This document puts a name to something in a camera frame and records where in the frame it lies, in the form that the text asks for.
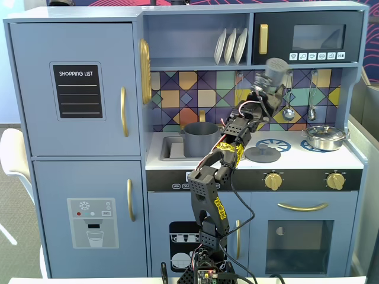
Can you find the gray plastic pot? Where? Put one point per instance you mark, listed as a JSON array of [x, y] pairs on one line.
[[198, 142]]

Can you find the white toy plate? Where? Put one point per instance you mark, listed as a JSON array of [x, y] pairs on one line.
[[230, 45], [240, 45], [219, 47]]

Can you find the gold stove knob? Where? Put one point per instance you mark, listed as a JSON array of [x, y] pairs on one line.
[[335, 181], [273, 181]]

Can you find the gold toy phone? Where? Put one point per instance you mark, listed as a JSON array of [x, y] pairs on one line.
[[145, 71]]

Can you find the gold toy faucet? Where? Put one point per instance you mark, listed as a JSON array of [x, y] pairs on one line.
[[202, 116]]

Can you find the white plastic chair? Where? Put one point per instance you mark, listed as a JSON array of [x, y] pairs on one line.
[[12, 148]]

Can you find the hanging steel spoon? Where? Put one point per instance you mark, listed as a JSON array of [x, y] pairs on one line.
[[311, 114]]

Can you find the hanging steel ladle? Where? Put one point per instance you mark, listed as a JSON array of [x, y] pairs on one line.
[[288, 114]]

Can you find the gray pot lid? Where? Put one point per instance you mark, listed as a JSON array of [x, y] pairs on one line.
[[263, 156]]

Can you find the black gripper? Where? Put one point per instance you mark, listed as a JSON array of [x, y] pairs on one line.
[[273, 100]]

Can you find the blue wooden toy kitchen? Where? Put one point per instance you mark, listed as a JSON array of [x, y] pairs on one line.
[[74, 38]]

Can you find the steel pot with lid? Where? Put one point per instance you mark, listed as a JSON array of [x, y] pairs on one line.
[[324, 140]]

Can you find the gray desk divider panel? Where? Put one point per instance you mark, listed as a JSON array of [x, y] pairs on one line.
[[367, 148]]

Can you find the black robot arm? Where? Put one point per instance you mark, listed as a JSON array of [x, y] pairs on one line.
[[207, 192]]

